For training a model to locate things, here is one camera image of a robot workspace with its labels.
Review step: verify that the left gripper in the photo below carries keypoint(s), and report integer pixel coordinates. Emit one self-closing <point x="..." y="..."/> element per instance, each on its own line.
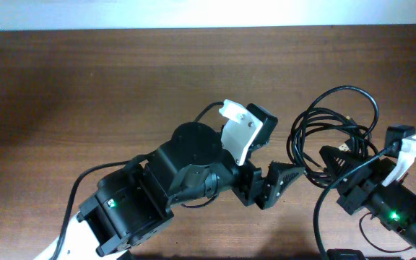
<point x="248" y="190"/>

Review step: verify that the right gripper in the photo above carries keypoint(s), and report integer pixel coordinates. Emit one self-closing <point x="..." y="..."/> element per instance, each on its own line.
<point x="354" y="188"/>

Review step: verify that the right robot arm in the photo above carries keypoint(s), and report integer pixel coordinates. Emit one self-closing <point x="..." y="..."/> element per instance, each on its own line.
<point x="394" y="205"/>

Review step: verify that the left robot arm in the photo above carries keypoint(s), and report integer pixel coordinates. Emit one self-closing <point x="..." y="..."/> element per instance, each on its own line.
<point x="135" y="202"/>

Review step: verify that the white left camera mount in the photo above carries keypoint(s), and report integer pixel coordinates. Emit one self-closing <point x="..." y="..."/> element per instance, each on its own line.
<point x="240" y="130"/>

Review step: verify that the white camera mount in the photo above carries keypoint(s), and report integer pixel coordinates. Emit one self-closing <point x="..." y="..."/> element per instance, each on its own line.
<point x="406" y="158"/>
<point x="240" y="130"/>

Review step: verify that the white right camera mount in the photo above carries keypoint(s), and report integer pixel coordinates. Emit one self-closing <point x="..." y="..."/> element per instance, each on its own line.
<point x="406" y="158"/>

